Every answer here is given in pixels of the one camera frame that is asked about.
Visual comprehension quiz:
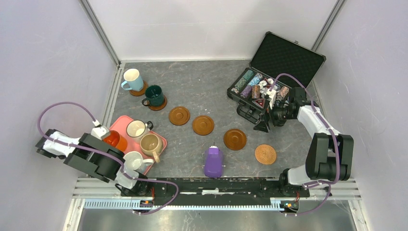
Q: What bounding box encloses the beige mug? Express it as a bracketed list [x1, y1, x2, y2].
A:
[140, 133, 164, 163]

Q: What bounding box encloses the orange mug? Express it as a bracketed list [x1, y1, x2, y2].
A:
[103, 130, 128, 153]

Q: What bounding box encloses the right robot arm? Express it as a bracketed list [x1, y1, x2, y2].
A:
[255, 87, 354, 196]

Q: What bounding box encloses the brown wooden coaster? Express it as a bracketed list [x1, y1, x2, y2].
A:
[129, 81, 149, 97]
[223, 128, 247, 151]
[192, 115, 215, 136]
[168, 106, 191, 126]
[148, 96, 167, 111]

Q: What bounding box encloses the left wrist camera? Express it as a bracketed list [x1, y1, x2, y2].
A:
[90, 120, 111, 140]

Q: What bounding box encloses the purple plastic box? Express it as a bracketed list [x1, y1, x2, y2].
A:
[204, 145, 224, 178]

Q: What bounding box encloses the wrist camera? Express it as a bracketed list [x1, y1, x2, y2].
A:
[266, 89, 277, 109]
[90, 120, 111, 140]

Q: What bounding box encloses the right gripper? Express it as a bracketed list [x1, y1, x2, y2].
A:
[253, 98, 295, 133]

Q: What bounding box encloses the pink tray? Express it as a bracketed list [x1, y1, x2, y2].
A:
[109, 115, 167, 175]

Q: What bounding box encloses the black poker chip case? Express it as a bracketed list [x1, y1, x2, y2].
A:
[227, 32, 326, 124]

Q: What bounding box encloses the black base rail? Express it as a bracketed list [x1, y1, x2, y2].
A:
[115, 177, 310, 206]

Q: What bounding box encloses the white mug dark handle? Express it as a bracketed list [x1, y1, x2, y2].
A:
[126, 120, 154, 143]

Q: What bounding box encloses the light blue mug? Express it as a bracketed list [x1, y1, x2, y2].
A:
[121, 68, 144, 91]

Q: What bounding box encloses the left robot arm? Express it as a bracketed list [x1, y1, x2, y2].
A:
[35, 129, 152, 196]

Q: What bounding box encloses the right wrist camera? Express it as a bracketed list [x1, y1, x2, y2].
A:
[266, 89, 277, 109]

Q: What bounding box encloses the dark green mug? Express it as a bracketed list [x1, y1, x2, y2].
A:
[142, 85, 165, 107]

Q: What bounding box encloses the woven rattan coaster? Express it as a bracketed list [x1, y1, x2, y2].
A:
[255, 144, 277, 165]

